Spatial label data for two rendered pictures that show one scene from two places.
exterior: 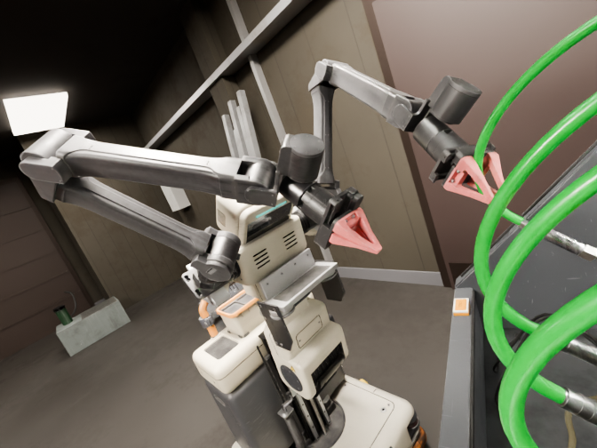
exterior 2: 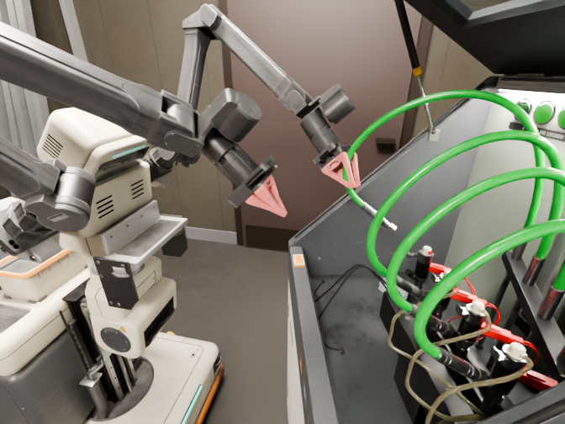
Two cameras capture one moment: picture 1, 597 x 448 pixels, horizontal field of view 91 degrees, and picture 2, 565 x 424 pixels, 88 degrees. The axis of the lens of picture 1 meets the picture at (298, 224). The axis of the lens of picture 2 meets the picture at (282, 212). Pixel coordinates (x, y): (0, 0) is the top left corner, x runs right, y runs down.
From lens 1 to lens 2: 0.22 m
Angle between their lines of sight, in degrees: 39
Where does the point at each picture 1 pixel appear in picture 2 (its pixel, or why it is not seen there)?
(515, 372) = (439, 293)
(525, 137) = not seen: hidden behind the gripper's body
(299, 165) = (239, 124)
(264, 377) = (65, 346)
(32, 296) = not seen: outside the picture
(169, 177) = (56, 84)
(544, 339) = (460, 273)
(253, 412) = (46, 390)
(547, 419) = (345, 330)
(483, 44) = (306, 51)
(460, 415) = (314, 336)
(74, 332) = not seen: outside the picture
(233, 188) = (152, 126)
